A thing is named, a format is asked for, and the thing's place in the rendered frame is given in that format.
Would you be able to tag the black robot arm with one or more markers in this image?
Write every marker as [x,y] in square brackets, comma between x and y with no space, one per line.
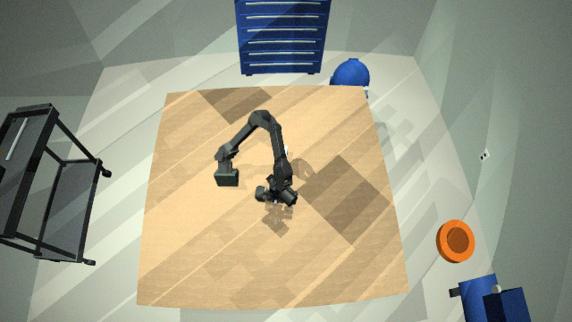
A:
[282,170]

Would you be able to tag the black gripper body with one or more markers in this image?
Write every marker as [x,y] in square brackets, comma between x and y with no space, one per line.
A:
[260,192]

